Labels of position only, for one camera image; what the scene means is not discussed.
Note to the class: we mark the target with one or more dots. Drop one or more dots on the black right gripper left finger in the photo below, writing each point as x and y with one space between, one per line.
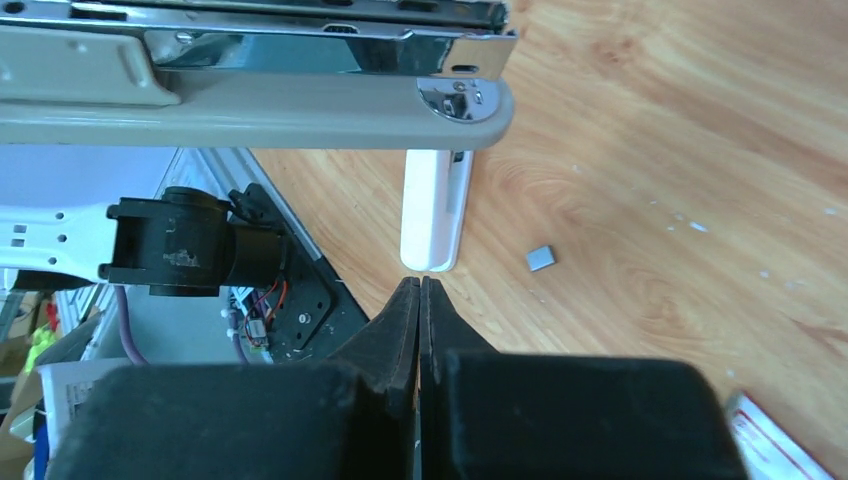
348 416

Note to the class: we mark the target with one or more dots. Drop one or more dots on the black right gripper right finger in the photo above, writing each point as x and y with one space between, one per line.
493 415

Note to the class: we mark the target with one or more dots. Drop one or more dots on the small grey staple strip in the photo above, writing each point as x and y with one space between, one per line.
540 258

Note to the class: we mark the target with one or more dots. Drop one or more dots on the grey stapler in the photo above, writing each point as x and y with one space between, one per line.
266 74

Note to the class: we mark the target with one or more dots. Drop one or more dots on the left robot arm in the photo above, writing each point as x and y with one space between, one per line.
187 243

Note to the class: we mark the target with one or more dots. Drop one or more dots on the white stapler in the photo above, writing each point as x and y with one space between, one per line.
436 184

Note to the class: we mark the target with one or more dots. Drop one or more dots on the red white staple box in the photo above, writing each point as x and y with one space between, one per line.
767 451

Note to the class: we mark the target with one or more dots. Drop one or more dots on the white cardboard box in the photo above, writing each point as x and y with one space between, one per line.
66 386

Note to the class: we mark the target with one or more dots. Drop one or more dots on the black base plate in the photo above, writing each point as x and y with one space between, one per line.
311 312

